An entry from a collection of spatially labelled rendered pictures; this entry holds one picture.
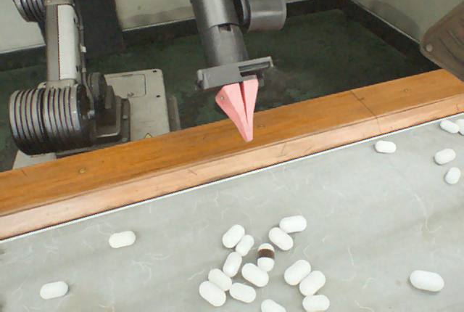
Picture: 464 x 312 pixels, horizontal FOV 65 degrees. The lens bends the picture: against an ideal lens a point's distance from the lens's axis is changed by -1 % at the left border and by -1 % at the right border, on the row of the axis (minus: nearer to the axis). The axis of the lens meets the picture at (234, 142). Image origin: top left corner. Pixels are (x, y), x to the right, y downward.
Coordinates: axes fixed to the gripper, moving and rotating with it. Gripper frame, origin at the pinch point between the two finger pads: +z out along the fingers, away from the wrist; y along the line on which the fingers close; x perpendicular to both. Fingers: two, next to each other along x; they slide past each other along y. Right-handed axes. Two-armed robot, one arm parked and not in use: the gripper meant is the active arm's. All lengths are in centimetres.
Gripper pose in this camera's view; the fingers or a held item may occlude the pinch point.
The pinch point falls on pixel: (247, 135)
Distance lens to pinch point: 49.4
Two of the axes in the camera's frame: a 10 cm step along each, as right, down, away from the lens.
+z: 2.5, 9.6, -0.7
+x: -2.1, 1.3, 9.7
